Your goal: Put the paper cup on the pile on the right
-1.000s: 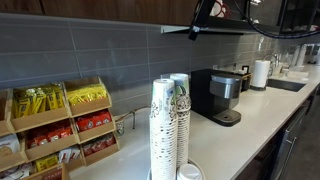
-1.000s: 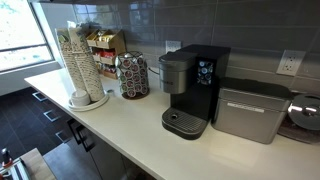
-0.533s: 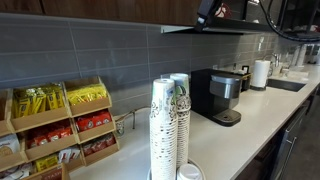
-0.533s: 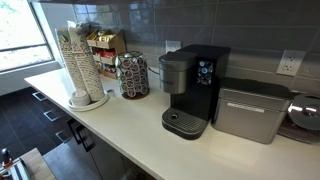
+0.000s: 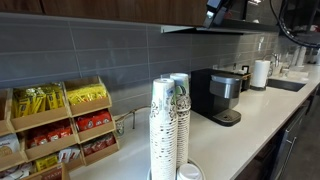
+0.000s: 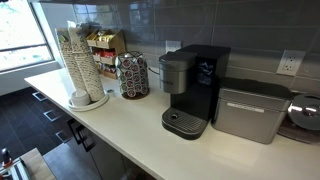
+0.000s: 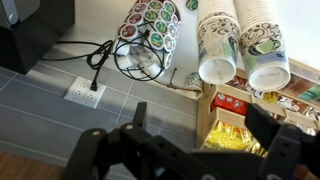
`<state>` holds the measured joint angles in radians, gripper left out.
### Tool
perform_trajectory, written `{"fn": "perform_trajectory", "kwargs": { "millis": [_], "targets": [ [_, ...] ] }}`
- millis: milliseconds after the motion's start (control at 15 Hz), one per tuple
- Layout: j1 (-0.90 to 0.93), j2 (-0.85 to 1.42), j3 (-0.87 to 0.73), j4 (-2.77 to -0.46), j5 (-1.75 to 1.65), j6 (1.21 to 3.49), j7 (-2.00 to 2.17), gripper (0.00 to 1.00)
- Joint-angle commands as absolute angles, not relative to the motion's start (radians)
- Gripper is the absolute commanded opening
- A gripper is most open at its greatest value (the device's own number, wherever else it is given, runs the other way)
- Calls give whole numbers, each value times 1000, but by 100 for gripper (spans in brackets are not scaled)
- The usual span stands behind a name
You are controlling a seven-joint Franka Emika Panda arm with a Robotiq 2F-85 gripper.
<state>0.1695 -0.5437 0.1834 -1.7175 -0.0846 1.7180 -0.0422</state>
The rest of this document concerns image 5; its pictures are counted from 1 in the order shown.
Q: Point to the brown wooden upper cabinet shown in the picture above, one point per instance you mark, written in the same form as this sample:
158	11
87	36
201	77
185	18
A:
100	10

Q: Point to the white paper towel roll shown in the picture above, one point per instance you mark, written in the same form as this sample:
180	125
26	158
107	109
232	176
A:
260	73

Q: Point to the yellow black tea packets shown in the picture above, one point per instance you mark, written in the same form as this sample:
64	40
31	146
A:
33	101

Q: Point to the white wall outlet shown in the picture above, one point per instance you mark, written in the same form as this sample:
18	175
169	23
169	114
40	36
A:
166	76

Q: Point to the chrome faucet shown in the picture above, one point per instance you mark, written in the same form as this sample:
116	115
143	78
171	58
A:
275	58

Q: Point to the dark open shelf cabinet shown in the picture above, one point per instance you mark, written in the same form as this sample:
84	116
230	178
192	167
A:
246	24

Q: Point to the plain yellow tea packets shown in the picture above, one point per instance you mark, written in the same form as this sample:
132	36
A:
86	94

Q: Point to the short paper cup stack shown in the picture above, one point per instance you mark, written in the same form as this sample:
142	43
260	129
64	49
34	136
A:
184	133

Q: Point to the white under cabinet light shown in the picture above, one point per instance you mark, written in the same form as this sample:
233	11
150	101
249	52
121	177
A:
173	29

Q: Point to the white red tea packets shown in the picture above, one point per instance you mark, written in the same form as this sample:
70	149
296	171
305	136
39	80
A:
68	155

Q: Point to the bright red tea packets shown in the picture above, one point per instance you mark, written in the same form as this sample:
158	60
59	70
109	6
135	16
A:
93	120

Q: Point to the tall paper cup stack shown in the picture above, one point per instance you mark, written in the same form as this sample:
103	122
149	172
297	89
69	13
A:
163	133

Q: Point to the dark sink basin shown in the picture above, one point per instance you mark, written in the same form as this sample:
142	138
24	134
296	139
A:
286	85

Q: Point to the small yellow tea packets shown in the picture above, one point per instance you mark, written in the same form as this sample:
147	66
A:
46	162

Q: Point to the black condiment caddy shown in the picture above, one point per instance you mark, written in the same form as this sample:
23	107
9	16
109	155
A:
246	78

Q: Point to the wooden tea organizer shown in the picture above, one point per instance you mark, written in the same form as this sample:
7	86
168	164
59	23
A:
43	120

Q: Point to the patterned coffee pod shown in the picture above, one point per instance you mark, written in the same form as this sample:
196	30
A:
120	128

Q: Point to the black coffee machine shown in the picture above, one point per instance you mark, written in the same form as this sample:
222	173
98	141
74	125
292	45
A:
203	93

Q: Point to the white plastic cup lids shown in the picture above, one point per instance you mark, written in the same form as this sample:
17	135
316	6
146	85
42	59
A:
188	172

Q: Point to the red orange tea packets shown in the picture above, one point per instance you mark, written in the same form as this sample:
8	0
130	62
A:
50	135

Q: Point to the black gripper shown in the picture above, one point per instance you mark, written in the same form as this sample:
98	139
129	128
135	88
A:
222	8

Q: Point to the dark red tea packets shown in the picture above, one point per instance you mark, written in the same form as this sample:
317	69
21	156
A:
98	144

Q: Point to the dark lower cabinet front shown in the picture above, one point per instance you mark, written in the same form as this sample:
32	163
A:
266	166

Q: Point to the pale tea packets pile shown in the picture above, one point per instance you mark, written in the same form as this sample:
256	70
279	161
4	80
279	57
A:
16	171

